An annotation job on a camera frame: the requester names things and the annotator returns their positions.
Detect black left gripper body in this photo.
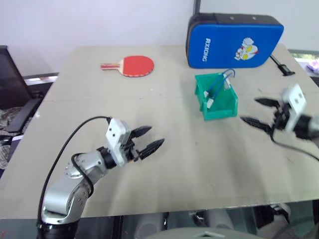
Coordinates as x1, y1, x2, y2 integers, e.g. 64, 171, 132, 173
121, 128, 143, 163

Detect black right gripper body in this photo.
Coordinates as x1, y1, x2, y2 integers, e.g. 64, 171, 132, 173
272, 102, 292, 131

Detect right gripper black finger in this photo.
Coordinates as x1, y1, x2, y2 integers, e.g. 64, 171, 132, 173
241, 117, 274, 134
254, 98, 282, 109

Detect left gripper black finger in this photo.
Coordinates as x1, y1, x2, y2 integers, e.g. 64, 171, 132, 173
131, 125, 152, 139
138, 138, 165, 160

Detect green plastic bin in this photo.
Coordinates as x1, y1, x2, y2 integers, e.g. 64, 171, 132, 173
194, 72, 239, 121

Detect black caliper tool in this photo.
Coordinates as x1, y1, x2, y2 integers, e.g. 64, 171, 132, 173
270, 54, 296, 77

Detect purple object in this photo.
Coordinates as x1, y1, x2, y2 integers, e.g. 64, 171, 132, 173
307, 59, 319, 72

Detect red table tennis paddle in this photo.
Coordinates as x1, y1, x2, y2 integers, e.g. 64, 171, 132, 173
100, 55, 155, 78

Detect blue black padded case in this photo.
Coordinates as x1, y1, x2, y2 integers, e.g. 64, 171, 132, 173
186, 12, 285, 69

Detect plaid cloth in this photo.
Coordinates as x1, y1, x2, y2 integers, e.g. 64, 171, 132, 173
0, 109, 33, 170

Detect black office chair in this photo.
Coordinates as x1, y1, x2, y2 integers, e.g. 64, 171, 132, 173
0, 45, 60, 140

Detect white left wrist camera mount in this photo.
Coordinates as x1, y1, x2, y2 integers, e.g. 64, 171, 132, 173
105, 119, 132, 167

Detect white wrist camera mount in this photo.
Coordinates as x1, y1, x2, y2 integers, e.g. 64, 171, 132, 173
105, 119, 132, 167
281, 84, 308, 133

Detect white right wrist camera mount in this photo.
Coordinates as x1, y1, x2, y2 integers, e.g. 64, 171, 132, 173
281, 84, 308, 133

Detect blue cable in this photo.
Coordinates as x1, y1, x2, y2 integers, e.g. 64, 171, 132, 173
212, 68, 237, 101
208, 71, 231, 93

